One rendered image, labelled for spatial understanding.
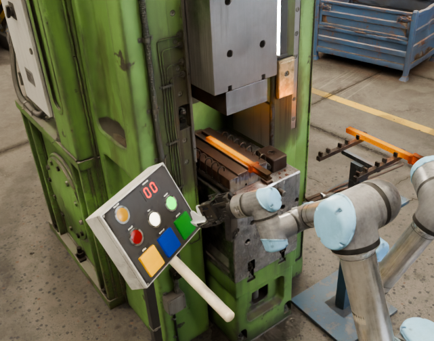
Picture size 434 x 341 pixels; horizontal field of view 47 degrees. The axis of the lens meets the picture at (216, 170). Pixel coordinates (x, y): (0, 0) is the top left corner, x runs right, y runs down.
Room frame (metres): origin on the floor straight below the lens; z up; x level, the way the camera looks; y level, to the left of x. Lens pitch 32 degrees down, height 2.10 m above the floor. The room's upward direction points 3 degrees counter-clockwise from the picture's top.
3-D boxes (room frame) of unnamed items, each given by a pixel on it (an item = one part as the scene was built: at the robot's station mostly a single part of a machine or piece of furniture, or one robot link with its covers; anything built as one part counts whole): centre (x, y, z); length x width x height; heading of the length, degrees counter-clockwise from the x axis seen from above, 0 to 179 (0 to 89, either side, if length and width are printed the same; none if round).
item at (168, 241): (1.30, 0.18, 1.01); 0.07 x 0.05 x 0.07; 149
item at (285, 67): (2.03, -0.32, 1.27); 0.09 x 0.02 x 0.17; 124
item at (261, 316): (1.96, -0.05, 0.23); 0.55 x 0.37 x 0.47; 34
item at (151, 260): (1.21, 0.23, 1.01); 0.07 x 0.05 x 0.07; 149
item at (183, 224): (1.38, 0.12, 1.01); 0.07 x 0.05 x 0.07; 149
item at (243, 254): (1.96, -0.05, 0.69); 0.56 x 0.38 x 0.45; 34
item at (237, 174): (1.92, -0.01, 0.96); 0.42 x 0.20 x 0.09; 34
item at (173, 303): (1.64, 0.23, 0.36); 0.09 x 0.07 x 0.12; 124
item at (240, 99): (1.92, -0.01, 1.32); 0.42 x 0.20 x 0.10; 34
